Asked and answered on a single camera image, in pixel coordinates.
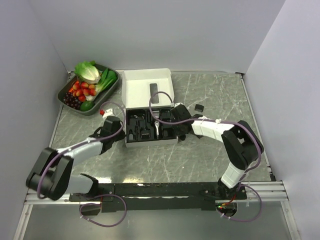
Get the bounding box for white clipper kit box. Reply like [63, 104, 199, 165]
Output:
[121, 68, 178, 148]

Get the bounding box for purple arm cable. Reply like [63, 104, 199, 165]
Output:
[148, 91, 264, 223]
[36, 100, 128, 227]

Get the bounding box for black silver hair clipper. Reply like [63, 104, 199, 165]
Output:
[154, 120, 160, 139]

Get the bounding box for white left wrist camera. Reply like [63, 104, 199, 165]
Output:
[99, 108, 114, 118]

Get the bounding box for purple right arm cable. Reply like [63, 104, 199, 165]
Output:
[148, 91, 264, 223]

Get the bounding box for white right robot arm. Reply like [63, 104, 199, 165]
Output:
[170, 103, 264, 199]

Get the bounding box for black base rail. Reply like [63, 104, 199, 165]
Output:
[69, 182, 247, 213]

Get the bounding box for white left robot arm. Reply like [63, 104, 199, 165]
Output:
[25, 115, 126, 201]

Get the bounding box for red strawberries pile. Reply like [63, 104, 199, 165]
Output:
[68, 80, 98, 103]

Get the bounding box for dark purple grapes bunch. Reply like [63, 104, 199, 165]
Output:
[62, 92, 82, 110]

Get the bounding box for green lime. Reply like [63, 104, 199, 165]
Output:
[80, 101, 95, 112]

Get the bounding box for green lettuce head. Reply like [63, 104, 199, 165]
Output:
[74, 60, 101, 84]

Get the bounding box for black comb guard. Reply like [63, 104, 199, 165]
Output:
[140, 129, 151, 140]
[194, 104, 205, 113]

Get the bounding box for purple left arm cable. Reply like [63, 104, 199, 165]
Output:
[36, 100, 128, 227]

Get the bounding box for dark grey food tray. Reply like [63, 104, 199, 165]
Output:
[57, 63, 121, 116]

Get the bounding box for green bok choy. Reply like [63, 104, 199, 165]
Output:
[95, 68, 118, 93]

